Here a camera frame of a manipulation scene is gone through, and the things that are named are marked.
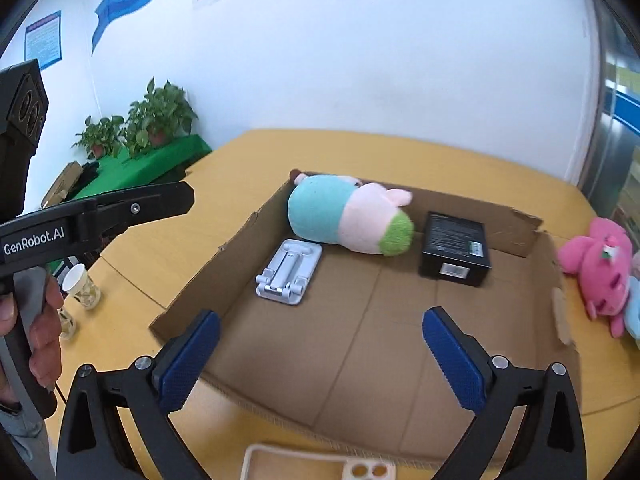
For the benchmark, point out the beige phone case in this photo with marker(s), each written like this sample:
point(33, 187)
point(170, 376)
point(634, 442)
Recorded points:
point(345, 471)

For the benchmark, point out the person's left hand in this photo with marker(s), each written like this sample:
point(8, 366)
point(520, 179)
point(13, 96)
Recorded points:
point(50, 330)

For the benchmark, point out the light blue and red plush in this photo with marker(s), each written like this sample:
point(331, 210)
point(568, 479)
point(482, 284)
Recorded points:
point(634, 310)

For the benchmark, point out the brown cardboard box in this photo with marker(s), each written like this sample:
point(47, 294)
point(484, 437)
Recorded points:
point(360, 320)

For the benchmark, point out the blue framed wall poster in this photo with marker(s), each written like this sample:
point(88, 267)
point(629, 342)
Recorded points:
point(44, 40)

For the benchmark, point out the metal door frame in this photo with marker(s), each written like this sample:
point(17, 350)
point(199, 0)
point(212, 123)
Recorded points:
point(610, 150)

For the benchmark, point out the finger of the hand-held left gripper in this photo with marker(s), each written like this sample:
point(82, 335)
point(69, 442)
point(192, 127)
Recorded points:
point(145, 205)

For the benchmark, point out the small background cardboard box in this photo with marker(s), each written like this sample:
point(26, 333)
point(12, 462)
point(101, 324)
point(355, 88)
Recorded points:
point(62, 180)

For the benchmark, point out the pink bear plush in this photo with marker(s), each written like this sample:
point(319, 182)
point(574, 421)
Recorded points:
point(600, 270)

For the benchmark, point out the wooden desktop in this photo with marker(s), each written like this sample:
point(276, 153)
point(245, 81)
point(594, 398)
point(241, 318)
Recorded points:
point(500, 180)

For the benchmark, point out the white paper cup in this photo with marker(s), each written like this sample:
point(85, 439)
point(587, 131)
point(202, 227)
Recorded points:
point(75, 280)

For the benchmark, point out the green tablecloth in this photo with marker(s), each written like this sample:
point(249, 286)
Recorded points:
point(150, 165)

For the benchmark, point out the white folding phone stand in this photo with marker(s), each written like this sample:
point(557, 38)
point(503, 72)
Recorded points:
point(287, 275)

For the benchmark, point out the person's grey clothing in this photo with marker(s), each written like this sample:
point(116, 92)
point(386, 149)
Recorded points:
point(25, 450)

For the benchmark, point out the black product box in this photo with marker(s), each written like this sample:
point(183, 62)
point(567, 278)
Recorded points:
point(452, 240)

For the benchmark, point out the pink and teal pig plush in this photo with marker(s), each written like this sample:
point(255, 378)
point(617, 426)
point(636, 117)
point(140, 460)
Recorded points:
point(330, 210)

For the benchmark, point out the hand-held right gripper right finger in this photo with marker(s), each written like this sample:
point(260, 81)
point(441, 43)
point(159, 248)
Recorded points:
point(457, 365)

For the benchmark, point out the potted green plant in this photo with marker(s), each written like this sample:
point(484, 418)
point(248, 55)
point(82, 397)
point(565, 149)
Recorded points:
point(160, 110)
point(102, 135)

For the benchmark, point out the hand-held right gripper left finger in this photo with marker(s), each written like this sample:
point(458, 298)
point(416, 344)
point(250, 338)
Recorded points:
point(185, 370)

